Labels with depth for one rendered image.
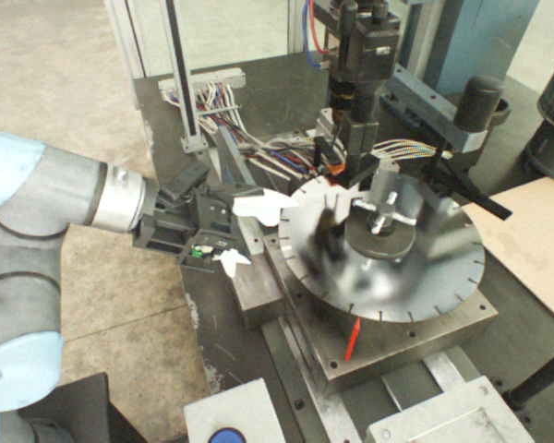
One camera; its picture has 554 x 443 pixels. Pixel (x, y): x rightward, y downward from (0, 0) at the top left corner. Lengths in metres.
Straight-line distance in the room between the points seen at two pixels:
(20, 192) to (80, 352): 1.34
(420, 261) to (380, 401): 0.25
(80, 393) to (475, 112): 0.82
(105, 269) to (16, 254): 1.46
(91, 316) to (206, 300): 1.05
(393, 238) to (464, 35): 0.72
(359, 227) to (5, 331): 0.48
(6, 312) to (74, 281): 1.52
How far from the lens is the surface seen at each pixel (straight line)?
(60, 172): 0.44
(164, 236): 0.46
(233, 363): 0.73
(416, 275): 0.61
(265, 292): 0.71
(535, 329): 0.91
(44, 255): 0.48
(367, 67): 0.51
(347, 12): 0.49
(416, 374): 0.76
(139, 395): 1.58
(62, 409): 0.79
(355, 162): 0.61
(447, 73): 1.25
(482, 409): 0.61
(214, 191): 0.50
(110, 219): 0.45
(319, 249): 0.61
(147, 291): 1.79
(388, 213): 0.61
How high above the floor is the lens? 1.42
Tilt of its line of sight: 47 degrees down
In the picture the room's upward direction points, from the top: straight up
